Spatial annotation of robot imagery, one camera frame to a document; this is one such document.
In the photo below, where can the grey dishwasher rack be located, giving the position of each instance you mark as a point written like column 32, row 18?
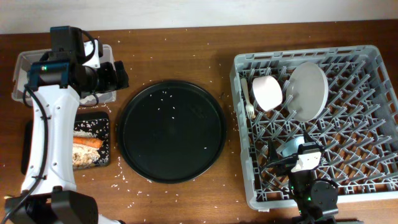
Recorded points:
column 358, row 126

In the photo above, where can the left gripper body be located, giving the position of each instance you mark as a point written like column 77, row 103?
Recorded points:
column 107, row 80

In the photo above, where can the round black serving tray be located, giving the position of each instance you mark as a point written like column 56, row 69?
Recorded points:
column 171, row 132

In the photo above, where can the light blue plastic cup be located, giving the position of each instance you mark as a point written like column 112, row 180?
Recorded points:
column 291, row 147

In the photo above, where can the black rectangular tray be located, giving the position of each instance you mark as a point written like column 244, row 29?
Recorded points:
column 28, row 136

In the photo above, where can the pile of rice scraps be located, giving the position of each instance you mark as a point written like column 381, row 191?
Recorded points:
column 85, row 157

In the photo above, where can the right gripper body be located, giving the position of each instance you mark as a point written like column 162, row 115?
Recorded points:
column 286, row 165

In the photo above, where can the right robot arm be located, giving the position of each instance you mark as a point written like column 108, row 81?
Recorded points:
column 316, row 198

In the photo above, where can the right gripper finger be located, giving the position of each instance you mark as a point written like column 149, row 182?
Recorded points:
column 308, row 139
column 272, row 153

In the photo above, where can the clear plastic bin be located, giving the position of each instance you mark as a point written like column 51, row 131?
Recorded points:
column 27, row 58

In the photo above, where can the white bowl with rice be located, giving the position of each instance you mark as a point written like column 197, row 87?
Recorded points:
column 267, row 92

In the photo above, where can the orange carrot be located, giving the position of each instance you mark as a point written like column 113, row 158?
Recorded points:
column 91, row 142

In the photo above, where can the white plastic fork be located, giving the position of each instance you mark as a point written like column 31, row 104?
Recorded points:
column 249, row 107

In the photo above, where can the grey plate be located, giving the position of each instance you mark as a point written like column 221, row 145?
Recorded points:
column 309, row 88

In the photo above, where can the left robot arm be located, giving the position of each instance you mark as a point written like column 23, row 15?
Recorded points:
column 56, row 84

